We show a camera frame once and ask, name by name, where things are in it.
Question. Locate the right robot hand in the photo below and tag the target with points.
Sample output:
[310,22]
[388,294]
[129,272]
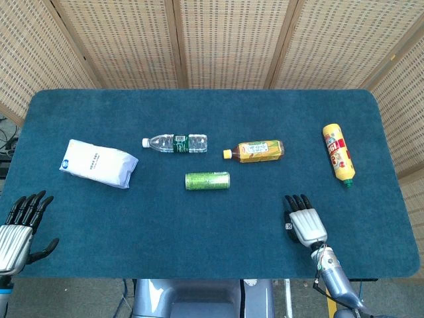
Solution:
[304,223]

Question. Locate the white paper bag package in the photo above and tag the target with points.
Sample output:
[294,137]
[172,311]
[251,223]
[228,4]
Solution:
[99,164]

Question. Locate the yellow squeeze sauce bottle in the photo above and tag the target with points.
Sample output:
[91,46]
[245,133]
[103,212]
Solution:
[338,152]

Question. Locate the teal blue table mat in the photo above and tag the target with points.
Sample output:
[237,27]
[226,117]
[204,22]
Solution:
[205,212]

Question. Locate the green drink can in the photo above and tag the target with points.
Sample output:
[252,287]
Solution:
[207,181]

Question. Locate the clear water bottle green label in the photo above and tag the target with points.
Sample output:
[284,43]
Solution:
[179,143]

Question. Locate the yellow label tea bottle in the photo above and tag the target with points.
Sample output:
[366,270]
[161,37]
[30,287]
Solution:
[258,151]

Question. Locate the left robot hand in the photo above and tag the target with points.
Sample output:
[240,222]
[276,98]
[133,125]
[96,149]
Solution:
[20,228]

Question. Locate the grey robot torso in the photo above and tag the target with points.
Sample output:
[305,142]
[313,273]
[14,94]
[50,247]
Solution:
[202,298]

